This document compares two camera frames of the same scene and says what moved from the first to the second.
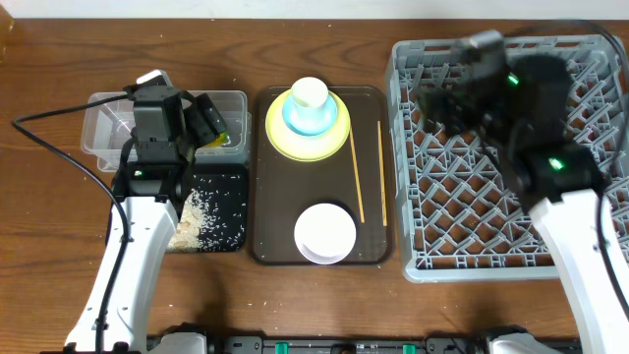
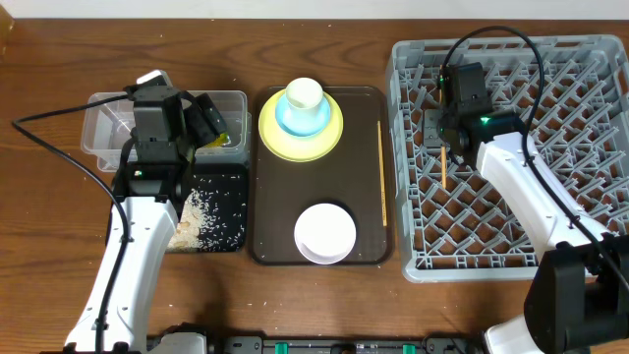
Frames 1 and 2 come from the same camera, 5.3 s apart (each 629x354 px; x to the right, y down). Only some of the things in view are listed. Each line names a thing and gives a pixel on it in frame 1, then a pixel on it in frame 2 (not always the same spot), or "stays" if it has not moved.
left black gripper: (206, 132) stays
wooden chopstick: (357, 177) -> (443, 157)
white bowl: (325, 233) stays
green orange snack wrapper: (222, 140) stays
